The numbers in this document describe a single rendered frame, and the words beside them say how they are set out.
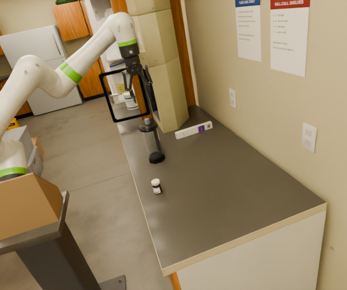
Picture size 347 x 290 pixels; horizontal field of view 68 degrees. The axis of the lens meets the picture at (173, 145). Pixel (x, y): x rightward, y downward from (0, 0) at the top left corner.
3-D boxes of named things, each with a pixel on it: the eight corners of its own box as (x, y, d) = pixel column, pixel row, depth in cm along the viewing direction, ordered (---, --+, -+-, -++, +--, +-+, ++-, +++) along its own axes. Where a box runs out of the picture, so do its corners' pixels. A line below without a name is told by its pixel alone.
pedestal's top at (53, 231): (-11, 259, 115) (-16, 252, 113) (12, 212, 143) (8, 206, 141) (61, 236, 119) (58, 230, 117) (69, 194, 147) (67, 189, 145)
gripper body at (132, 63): (123, 59, 123) (129, 78, 127) (140, 54, 124) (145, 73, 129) (121, 57, 129) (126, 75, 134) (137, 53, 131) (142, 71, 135)
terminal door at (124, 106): (150, 114, 209) (138, 64, 190) (113, 123, 207) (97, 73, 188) (150, 114, 209) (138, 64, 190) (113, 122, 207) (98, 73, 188)
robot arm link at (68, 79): (45, 96, 122) (33, 81, 126) (63, 106, 134) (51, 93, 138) (72, 68, 122) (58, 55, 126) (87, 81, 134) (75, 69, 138)
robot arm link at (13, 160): (-16, 180, 115) (-20, 142, 121) (12, 184, 130) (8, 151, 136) (7, 170, 113) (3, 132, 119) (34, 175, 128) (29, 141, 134)
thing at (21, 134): (37, 144, 371) (27, 124, 355) (30, 165, 318) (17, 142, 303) (7, 153, 363) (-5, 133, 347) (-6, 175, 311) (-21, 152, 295)
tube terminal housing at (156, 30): (181, 110, 217) (163, 9, 180) (195, 123, 189) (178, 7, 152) (153, 118, 213) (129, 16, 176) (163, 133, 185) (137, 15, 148)
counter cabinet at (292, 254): (187, 160, 324) (174, 91, 281) (310, 326, 147) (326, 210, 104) (136, 176, 312) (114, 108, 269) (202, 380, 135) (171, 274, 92)
